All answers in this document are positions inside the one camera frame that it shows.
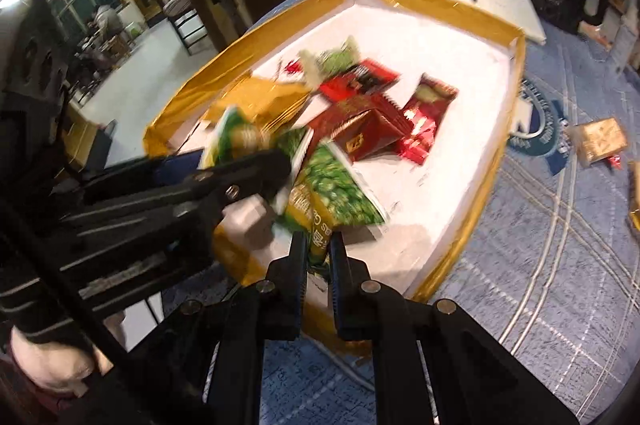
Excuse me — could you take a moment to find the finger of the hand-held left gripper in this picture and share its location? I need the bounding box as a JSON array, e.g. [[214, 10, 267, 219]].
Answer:
[[60, 148, 293, 251], [75, 154, 211, 206]]

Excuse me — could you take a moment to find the large gold snack packet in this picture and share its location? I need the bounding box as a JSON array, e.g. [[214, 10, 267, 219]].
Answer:
[[205, 76, 313, 136]]

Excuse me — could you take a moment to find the green pea snack packet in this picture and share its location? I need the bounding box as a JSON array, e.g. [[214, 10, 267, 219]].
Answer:
[[272, 128, 391, 266], [199, 105, 281, 168]]

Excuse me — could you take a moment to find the gold-rimmed white tray box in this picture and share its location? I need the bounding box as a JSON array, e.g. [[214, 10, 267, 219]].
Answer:
[[142, 0, 527, 358]]

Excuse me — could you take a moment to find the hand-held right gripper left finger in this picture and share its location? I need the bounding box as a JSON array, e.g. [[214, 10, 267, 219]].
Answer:
[[125, 230, 311, 425]]

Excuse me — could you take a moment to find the clear-wrapped nougat cracker packet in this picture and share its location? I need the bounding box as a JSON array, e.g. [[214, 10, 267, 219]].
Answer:
[[570, 118, 630, 168]]

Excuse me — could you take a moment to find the cream green snack packet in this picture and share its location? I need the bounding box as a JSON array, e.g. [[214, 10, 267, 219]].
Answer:
[[299, 36, 363, 86]]

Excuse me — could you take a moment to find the dark red snack packet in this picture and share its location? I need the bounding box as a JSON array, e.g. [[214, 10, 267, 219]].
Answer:
[[310, 95, 406, 163]]

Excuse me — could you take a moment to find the open white notebook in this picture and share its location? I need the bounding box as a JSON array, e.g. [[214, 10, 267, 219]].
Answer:
[[439, 0, 547, 46]]

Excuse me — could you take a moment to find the long red gold candy packet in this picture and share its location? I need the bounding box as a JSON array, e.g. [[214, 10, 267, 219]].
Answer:
[[397, 72, 460, 166]]

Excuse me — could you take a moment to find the person's left hand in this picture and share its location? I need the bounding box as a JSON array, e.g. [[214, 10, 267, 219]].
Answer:
[[9, 327, 101, 398]]

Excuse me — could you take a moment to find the dark wooden chair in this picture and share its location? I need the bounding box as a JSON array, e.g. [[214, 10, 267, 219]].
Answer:
[[167, 0, 211, 56]]

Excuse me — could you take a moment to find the yellow cracker packet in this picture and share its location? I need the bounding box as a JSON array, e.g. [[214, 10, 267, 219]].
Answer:
[[627, 160, 640, 231]]

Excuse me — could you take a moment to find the red white snack packet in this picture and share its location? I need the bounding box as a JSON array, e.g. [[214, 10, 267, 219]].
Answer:
[[277, 58, 306, 78]]

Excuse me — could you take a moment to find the small red black candy packet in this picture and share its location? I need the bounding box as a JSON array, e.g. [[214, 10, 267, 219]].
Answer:
[[350, 60, 401, 93], [319, 72, 373, 103]]

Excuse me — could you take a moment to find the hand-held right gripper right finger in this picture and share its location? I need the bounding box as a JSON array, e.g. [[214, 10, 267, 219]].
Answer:
[[327, 231, 581, 425]]

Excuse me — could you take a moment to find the blue plaid printed tablecloth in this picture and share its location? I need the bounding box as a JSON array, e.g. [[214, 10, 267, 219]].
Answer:
[[165, 0, 640, 425]]

